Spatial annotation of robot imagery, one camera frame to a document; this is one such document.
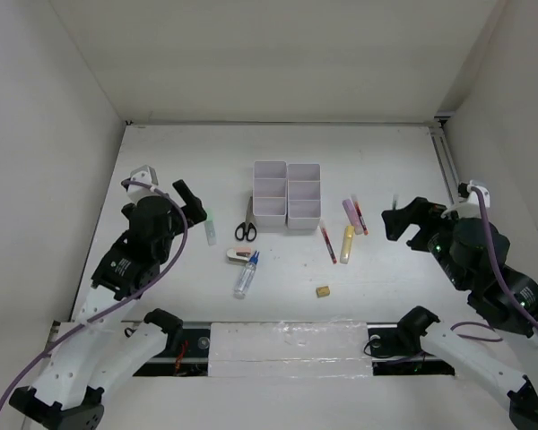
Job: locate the right white organizer box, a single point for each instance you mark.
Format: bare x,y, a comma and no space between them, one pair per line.
304,196

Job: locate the yellow highlighter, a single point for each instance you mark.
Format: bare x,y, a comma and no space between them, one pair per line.
348,236

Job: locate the white organizer box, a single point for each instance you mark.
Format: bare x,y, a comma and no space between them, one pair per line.
304,196
270,193

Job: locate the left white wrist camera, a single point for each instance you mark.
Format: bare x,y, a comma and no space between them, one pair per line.
141,182

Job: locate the black handled scissors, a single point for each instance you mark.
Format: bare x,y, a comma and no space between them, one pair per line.
246,230

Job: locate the clear bottle blue cap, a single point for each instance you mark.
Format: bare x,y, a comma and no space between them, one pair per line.
246,277

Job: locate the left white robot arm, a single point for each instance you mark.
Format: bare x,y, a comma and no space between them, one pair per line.
66,385

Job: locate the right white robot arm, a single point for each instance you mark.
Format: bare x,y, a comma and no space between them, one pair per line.
510,307

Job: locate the small tan eraser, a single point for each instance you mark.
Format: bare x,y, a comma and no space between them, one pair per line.
323,291

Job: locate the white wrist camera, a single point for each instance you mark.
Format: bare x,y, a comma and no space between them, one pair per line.
141,182
470,194

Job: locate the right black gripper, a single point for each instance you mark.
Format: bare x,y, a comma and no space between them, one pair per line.
420,210

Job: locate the green highlighter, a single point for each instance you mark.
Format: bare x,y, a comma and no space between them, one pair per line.
210,228

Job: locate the aluminium side rail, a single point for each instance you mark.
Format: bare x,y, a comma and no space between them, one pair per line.
444,156

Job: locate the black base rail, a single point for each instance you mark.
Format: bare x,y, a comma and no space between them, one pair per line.
344,349

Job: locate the orange red pen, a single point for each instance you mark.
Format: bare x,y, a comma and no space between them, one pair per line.
356,205

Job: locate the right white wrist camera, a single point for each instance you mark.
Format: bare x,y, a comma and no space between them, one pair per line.
470,194

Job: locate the left white organizer box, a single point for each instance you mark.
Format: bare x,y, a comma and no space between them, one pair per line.
270,193

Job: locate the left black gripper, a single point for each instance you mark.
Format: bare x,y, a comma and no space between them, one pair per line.
193,203

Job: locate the pink white mini stapler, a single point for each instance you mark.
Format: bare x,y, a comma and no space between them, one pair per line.
239,254

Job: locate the pink highlighter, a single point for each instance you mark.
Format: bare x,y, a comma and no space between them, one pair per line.
352,216

